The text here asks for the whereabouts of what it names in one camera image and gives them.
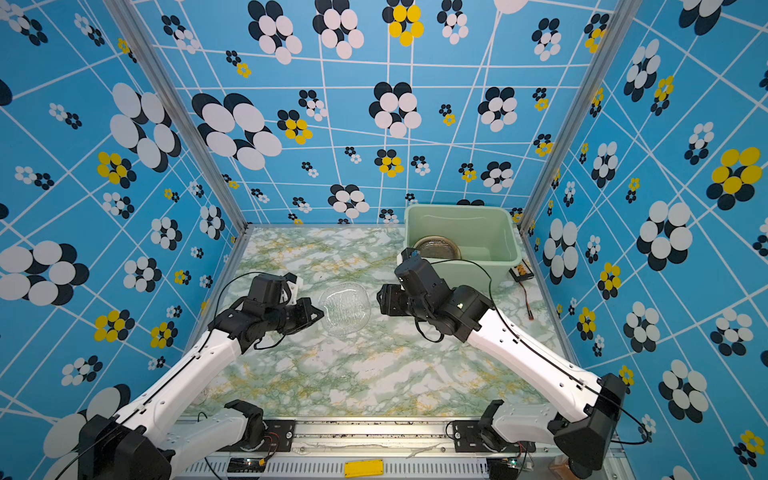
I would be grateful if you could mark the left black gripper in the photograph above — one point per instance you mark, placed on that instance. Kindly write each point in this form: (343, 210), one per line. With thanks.
(307, 314)

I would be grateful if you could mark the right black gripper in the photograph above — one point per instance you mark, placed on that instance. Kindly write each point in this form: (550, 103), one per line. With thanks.
(391, 304)

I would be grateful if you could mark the clear ribbed glass plate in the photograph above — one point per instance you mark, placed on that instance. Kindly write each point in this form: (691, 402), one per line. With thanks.
(346, 308)

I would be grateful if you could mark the brownish clear glass plate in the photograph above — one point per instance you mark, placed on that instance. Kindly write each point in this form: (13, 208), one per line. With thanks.
(438, 247)

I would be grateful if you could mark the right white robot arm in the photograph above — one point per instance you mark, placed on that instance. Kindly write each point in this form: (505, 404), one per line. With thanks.
(584, 408)

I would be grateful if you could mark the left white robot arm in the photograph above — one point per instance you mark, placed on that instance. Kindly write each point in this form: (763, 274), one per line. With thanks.
(142, 440)

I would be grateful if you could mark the light green plastic bin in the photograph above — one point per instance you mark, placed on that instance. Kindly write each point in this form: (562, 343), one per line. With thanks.
(485, 237)

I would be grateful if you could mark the small black orange device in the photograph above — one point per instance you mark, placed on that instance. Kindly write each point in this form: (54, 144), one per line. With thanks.
(521, 273)

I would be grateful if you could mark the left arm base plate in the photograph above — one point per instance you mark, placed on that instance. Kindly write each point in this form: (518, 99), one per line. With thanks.
(278, 436)

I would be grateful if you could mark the aluminium front rail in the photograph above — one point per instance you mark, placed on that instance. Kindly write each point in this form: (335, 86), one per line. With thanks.
(411, 448)

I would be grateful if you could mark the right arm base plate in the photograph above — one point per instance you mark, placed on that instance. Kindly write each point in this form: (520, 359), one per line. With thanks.
(473, 436)

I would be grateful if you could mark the yellow tag on rail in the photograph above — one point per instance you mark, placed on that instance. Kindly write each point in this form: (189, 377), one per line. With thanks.
(363, 468)

